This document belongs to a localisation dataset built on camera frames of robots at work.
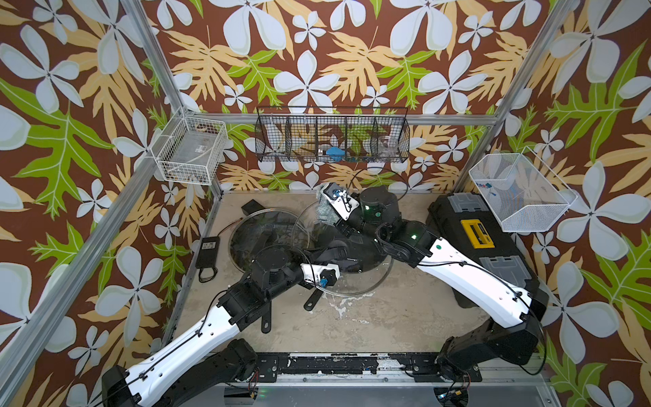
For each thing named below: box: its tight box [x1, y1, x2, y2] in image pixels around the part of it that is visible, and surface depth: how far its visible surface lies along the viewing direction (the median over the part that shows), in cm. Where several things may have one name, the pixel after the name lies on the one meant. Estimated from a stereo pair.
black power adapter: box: [194, 235, 221, 269], surface depth 100 cm
